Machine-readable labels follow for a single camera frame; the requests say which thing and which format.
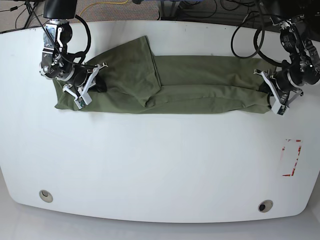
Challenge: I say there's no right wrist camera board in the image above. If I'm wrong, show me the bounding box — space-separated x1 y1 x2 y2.
74 93 92 110

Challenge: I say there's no red tape rectangle marking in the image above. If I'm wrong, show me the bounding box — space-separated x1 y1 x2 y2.
279 139 303 177

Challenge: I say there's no green t-shirt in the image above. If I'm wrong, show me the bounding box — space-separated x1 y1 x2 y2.
54 35 273 115

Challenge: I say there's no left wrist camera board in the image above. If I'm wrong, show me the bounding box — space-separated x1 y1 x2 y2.
271 101 289 116

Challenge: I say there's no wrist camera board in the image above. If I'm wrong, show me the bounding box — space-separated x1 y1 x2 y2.
74 93 92 110
271 101 289 116

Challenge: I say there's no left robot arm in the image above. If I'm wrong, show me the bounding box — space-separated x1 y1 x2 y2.
252 0 320 115

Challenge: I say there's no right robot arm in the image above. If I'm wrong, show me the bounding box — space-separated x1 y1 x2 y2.
40 0 108 108

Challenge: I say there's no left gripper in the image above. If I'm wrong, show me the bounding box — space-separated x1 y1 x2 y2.
253 69 304 107

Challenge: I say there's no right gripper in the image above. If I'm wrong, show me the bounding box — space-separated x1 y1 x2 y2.
62 62 108 99

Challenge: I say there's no right table cable grommet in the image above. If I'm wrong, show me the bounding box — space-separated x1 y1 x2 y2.
258 199 273 213

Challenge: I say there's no left table cable grommet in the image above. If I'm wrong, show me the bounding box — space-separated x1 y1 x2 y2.
39 190 53 203

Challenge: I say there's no table cable grommet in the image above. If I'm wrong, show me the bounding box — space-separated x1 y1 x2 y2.
39 190 53 203
258 199 273 213

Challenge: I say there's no black tripod stand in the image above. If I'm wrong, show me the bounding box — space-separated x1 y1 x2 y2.
22 0 42 30

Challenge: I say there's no yellow cable on floor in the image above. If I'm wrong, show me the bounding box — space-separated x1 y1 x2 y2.
81 1 130 16

